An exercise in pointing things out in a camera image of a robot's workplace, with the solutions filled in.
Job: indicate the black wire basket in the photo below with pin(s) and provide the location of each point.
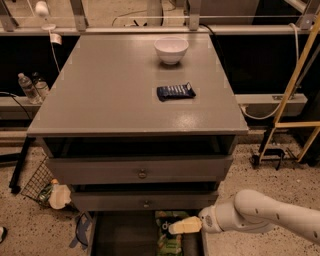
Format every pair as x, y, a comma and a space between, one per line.
39, 187

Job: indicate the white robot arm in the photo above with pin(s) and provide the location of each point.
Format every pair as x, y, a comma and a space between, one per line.
252, 212

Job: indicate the open bottom grey drawer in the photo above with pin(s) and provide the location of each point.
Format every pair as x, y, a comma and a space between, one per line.
134, 233

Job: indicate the dark blue snack packet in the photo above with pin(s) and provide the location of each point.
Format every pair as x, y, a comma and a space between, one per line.
175, 92

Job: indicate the grey drawer cabinet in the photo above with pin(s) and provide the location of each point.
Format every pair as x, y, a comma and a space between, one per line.
104, 104

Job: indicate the white round device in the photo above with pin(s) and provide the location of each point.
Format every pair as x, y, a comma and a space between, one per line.
42, 9

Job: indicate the clear water bottle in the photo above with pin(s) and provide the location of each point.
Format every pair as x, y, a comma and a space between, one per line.
29, 89
40, 85

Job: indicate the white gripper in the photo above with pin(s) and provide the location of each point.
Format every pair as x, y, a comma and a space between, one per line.
208, 219

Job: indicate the black metal leg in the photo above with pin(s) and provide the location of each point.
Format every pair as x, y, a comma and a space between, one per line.
13, 185

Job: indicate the clear water bottle right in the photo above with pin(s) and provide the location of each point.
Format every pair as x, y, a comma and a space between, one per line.
40, 85

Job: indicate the white ceramic bowl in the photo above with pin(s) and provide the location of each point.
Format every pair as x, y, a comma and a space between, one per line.
171, 50

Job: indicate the middle grey drawer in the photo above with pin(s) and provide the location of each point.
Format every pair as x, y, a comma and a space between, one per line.
134, 201

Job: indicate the white crumpled bag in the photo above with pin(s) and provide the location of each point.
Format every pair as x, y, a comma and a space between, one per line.
60, 197

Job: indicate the green rice chip bag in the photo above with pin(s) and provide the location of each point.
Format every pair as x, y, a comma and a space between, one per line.
168, 244

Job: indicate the clear water bottle left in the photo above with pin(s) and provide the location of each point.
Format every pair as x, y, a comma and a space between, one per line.
29, 89

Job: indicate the top grey drawer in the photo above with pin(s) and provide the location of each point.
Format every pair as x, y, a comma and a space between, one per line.
85, 171

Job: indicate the blue tape strips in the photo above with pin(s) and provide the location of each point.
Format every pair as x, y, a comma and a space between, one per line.
80, 237

